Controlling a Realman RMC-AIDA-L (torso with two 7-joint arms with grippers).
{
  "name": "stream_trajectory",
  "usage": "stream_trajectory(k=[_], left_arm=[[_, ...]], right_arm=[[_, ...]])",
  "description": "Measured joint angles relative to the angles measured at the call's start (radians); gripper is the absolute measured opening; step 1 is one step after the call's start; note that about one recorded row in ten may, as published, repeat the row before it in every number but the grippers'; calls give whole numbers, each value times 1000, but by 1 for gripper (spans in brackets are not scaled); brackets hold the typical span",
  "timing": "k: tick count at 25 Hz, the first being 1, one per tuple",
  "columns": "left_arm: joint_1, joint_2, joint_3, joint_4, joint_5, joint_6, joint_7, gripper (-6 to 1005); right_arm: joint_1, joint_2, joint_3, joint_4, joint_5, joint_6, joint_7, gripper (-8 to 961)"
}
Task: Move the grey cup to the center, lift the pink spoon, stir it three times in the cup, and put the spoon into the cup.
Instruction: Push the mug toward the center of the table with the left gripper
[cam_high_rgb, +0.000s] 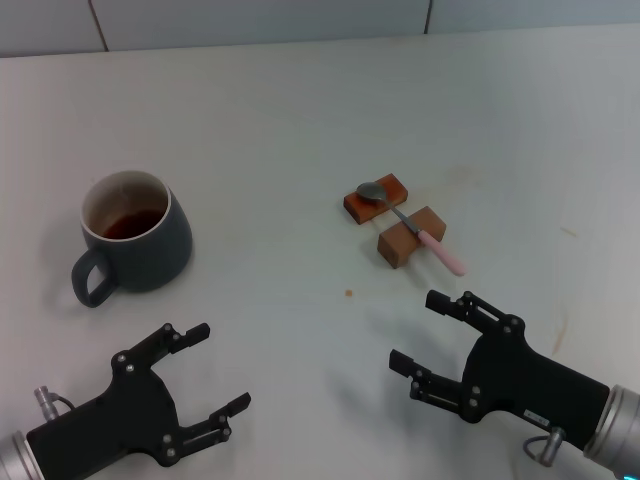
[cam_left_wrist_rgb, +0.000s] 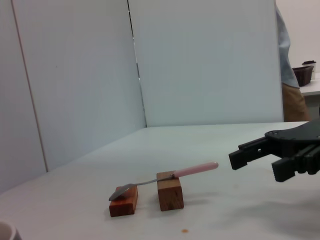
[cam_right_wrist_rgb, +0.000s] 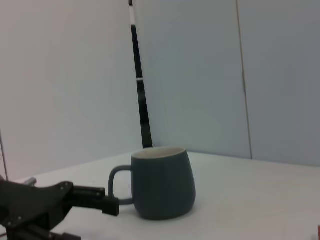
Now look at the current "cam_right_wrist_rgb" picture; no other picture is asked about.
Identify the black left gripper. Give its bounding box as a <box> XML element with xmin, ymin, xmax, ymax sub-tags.
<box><xmin>0</xmin><ymin>174</ymin><xmax>120</xmax><ymax>240</ymax></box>

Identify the dark grey ceramic mug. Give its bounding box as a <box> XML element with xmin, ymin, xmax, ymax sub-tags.
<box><xmin>107</xmin><ymin>146</ymin><xmax>197</xmax><ymax>221</ymax></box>

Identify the silver left arm cable connector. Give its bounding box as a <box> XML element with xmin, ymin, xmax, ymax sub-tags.
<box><xmin>24</xmin><ymin>176</ymin><xmax>38</xmax><ymax>187</ymax></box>

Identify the black vertical wall strip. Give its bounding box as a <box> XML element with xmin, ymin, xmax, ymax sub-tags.
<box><xmin>128</xmin><ymin>0</ymin><xmax>154</xmax><ymax>150</ymax></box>

